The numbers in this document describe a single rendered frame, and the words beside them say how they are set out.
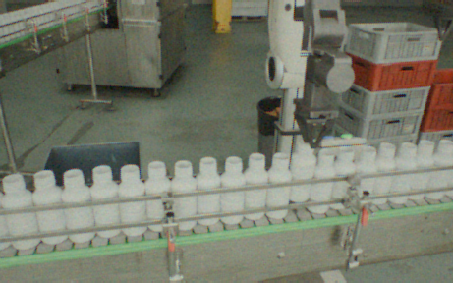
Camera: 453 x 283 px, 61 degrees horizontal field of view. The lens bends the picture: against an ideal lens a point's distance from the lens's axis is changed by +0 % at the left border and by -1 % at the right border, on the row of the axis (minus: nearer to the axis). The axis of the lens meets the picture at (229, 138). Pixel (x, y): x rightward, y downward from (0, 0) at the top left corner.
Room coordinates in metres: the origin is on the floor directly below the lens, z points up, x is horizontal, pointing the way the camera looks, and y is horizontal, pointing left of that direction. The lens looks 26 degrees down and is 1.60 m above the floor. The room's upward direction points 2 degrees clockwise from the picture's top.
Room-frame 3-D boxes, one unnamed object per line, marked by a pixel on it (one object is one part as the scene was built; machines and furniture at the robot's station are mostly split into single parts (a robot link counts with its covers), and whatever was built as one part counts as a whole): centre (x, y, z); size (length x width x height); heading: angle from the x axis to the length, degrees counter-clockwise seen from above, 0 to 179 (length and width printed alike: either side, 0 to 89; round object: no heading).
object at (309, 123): (0.80, -0.19, 1.25); 0.07 x 0.07 x 0.09; 14
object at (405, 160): (0.89, -0.46, 1.08); 0.06 x 0.06 x 0.17
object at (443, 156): (0.92, -0.58, 1.08); 0.06 x 0.06 x 0.17
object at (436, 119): (3.38, -1.92, 0.33); 0.61 x 0.41 x 0.22; 107
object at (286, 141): (1.52, -0.25, 0.74); 0.11 x 0.11 x 0.40; 14
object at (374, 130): (3.11, -1.27, 0.33); 0.61 x 0.41 x 0.22; 110
